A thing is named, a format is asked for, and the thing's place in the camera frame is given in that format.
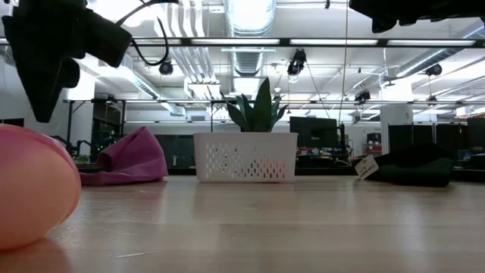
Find silver ventilation duct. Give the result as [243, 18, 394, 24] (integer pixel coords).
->
[223, 0, 277, 77]

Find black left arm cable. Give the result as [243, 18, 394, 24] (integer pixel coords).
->
[115, 0, 181, 67]

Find green artificial snake plant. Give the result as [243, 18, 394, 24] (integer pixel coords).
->
[221, 77, 289, 133]

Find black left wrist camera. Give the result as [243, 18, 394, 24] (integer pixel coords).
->
[77, 7, 133, 68]

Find black horizontal rig beam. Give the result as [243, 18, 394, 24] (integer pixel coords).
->
[130, 36, 485, 49]

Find white perforated plastic basket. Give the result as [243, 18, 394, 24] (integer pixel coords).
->
[192, 131, 299, 184]

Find orange pink toy peach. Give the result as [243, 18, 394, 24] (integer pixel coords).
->
[0, 124, 83, 251]

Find thin hanging cable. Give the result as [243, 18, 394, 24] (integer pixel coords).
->
[338, 0, 350, 123]

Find dark cabinet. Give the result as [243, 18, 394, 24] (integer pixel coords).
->
[155, 134, 196, 170]

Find black shelf rack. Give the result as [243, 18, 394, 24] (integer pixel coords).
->
[90, 99, 127, 152]

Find black partition panels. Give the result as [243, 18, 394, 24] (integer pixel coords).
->
[388, 117, 485, 170]

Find black computer monitor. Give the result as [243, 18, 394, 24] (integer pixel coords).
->
[289, 116, 338, 149]

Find purple cloth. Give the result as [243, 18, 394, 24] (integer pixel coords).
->
[79, 126, 170, 187]

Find white handwritten paper tag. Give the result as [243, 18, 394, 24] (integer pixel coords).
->
[355, 154, 380, 180]

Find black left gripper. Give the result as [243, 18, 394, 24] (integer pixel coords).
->
[2, 0, 90, 123]

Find black cloth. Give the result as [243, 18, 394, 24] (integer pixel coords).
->
[365, 143, 455, 188]

